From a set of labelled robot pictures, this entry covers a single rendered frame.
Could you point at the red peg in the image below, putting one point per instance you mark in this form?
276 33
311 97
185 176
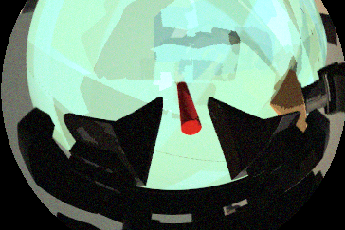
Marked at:
190 121

